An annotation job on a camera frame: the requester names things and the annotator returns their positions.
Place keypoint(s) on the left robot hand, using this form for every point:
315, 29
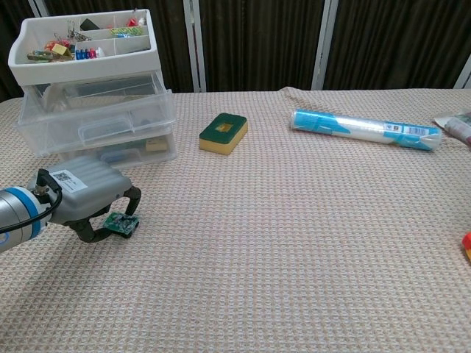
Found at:
88, 187

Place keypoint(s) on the small green circuit board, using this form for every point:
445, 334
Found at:
121, 224

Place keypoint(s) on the clear plastic drawer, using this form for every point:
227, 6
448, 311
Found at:
167, 133
55, 125
154, 158

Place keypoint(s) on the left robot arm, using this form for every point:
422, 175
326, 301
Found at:
18, 217

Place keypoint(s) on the tan box in drawer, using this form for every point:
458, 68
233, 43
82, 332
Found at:
155, 144

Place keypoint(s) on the blue pink pushpin row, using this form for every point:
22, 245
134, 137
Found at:
89, 54

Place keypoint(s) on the colourful small clips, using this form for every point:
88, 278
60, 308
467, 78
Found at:
49, 45
39, 56

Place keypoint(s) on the small tan block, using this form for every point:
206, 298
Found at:
60, 49

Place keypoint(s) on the green yellow sponge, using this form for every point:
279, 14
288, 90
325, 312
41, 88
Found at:
222, 138

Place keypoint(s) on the green blue packet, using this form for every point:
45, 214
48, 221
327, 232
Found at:
127, 31

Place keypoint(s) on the black rubber piece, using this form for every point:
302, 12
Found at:
89, 24

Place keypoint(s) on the red white trinket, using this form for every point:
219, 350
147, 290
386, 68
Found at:
133, 21

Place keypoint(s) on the beige woven tablecloth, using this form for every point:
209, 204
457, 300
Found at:
257, 239

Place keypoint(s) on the blue white plastic roll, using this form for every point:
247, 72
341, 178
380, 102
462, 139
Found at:
364, 128

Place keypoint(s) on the pink floral packet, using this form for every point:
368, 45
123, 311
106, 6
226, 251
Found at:
458, 127

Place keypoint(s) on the yellow tape measure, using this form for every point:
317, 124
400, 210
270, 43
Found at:
467, 246

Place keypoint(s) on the white plastic drawer organizer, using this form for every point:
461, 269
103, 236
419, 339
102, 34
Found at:
110, 68

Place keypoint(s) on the grey partition post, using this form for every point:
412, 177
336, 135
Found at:
324, 44
464, 75
38, 7
193, 44

